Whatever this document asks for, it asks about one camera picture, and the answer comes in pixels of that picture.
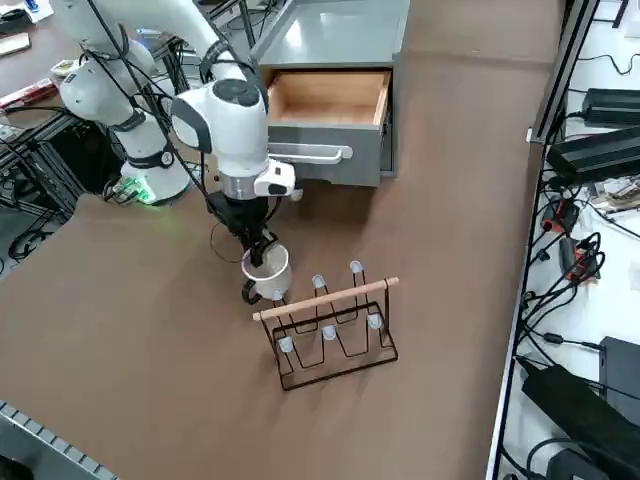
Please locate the gray drawer cabinet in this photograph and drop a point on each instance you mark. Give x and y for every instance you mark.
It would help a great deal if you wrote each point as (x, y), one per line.
(340, 30)

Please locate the wooden block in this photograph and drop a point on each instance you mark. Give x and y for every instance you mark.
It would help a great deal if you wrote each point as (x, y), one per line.
(14, 45)

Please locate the large black power supply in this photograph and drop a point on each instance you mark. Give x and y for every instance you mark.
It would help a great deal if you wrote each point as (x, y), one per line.
(590, 157)

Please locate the aluminium frame post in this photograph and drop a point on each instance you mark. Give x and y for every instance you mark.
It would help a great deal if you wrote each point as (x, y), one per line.
(557, 85)

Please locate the orange black electronics module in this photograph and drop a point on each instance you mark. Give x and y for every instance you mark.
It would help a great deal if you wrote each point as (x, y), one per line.
(582, 260)

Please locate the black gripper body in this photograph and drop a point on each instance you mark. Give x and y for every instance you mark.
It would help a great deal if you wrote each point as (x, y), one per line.
(240, 215)

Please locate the perforated metal edge rail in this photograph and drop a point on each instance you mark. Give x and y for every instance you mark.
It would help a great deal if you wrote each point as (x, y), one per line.
(45, 437)

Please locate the red packet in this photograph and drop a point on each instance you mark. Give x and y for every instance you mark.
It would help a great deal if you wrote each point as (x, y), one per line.
(27, 94)

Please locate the small circuit board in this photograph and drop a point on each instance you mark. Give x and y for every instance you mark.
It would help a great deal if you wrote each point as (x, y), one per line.
(617, 192)

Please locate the black box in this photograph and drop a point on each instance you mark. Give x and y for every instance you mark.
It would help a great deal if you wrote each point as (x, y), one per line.
(622, 370)

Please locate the black frame structure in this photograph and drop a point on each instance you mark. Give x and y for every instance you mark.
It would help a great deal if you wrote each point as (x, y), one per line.
(75, 160)

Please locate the small black power supply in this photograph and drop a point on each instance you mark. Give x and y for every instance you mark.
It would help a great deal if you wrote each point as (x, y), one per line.
(615, 105)

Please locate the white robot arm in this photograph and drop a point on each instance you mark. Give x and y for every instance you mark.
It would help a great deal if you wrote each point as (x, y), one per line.
(235, 130)

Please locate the long black power brick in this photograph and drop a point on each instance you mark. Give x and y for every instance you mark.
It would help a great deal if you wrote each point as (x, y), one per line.
(575, 405)

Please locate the small food packet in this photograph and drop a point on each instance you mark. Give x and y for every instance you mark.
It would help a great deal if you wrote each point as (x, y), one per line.
(64, 69)

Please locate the blue white box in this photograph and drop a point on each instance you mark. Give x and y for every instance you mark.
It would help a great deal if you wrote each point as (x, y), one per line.
(37, 9)

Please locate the red black adapter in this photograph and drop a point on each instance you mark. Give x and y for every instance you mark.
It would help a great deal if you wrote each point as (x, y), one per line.
(562, 215)

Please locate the black stand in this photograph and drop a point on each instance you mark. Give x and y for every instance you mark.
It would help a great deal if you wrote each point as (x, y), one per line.
(620, 12)

